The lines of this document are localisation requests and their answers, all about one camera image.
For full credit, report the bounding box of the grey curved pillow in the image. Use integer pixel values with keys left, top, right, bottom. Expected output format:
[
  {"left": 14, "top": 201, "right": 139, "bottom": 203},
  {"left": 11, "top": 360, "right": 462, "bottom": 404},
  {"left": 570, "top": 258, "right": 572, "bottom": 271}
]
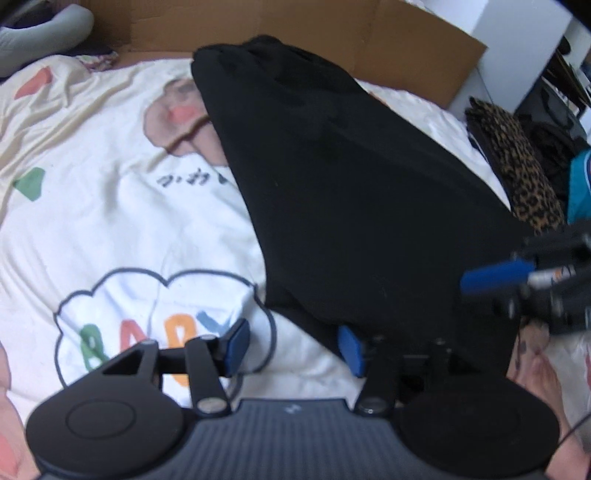
[{"left": 1, "top": 4, "right": 94, "bottom": 78}]

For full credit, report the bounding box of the leopard print cloth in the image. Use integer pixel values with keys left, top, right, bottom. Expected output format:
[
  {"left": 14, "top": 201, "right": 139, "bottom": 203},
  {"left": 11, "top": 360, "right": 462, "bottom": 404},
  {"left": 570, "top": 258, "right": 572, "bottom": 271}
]
[{"left": 465, "top": 97, "right": 566, "bottom": 235}]

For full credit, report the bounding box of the cream cartoon bed sheet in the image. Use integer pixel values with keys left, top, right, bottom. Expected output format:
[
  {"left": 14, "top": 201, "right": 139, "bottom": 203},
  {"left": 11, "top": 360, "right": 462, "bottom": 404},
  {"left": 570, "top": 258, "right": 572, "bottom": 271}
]
[{"left": 0, "top": 52, "right": 591, "bottom": 480}]

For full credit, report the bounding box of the teal cartoon bag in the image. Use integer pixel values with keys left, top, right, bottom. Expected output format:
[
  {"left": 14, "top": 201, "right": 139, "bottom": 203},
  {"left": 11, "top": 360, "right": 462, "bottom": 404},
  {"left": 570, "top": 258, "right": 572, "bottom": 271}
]
[{"left": 567, "top": 150, "right": 591, "bottom": 224}]

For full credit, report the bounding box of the brown cardboard sheet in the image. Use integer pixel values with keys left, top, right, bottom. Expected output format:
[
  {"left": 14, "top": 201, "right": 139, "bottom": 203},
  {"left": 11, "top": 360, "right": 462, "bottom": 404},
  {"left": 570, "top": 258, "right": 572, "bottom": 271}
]
[{"left": 82, "top": 0, "right": 486, "bottom": 108}]

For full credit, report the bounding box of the person's right hand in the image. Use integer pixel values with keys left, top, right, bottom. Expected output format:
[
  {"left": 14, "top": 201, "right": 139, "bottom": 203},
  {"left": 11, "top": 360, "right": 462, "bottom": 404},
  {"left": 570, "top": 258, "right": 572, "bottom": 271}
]
[{"left": 507, "top": 321, "right": 590, "bottom": 480}]

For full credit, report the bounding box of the black jacket patterned lining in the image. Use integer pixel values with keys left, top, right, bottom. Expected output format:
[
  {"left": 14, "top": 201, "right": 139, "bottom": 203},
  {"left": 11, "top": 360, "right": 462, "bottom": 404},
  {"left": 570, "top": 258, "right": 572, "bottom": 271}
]
[{"left": 191, "top": 36, "right": 531, "bottom": 373}]

